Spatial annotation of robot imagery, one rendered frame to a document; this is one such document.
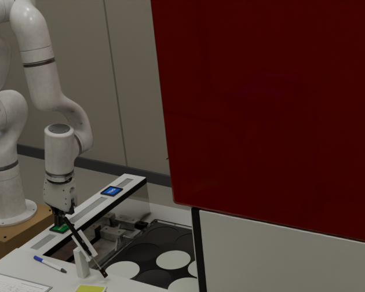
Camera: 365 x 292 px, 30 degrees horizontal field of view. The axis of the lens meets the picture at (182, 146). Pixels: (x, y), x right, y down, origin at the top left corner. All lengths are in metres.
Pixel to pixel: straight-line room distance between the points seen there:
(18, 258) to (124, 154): 2.69
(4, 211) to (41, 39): 0.68
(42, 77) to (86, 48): 2.63
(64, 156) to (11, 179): 0.38
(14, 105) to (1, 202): 0.33
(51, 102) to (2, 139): 0.41
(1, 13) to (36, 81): 0.23
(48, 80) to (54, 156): 0.22
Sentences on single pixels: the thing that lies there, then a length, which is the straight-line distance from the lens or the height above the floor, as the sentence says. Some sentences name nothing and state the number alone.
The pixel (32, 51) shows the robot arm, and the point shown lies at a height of 1.53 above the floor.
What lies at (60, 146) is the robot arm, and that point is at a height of 1.26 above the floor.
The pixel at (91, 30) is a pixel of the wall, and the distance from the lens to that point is 4.46.
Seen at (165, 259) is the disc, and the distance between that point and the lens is 2.02.
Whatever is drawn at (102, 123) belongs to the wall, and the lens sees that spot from 4.67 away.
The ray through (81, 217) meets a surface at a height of 0.96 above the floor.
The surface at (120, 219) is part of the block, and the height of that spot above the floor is 0.91.
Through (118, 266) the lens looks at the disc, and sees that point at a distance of 2.02.
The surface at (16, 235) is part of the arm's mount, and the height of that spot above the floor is 0.91.
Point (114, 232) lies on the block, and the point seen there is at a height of 0.91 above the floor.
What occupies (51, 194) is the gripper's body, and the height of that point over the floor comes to 1.09.
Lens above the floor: 1.97
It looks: 23 degrees down
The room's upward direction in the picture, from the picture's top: 6 degrees counter-clockwise
